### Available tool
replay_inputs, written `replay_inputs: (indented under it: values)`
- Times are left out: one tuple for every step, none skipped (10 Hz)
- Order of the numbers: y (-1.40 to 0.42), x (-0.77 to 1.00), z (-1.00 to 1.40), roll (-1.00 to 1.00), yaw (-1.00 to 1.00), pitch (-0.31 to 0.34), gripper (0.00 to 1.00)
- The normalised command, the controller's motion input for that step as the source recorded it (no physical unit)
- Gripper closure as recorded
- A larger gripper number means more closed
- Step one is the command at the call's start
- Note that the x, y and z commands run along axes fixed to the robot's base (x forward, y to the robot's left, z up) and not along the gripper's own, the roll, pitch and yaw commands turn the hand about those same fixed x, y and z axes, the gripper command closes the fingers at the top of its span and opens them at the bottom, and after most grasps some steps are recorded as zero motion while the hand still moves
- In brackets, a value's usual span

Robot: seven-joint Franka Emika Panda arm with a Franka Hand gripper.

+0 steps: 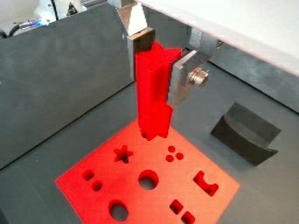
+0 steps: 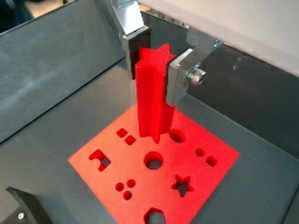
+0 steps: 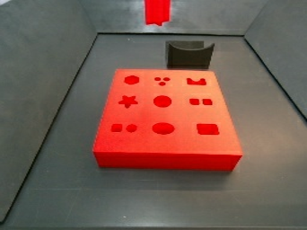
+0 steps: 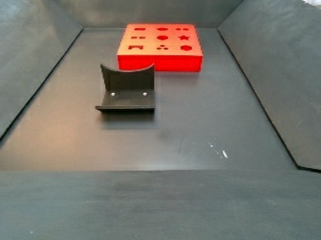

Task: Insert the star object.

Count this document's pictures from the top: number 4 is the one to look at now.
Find black curved holder bracket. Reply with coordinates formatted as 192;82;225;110
94;65;155;113

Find red shape sorter block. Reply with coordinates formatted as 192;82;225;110
116;23;203;72

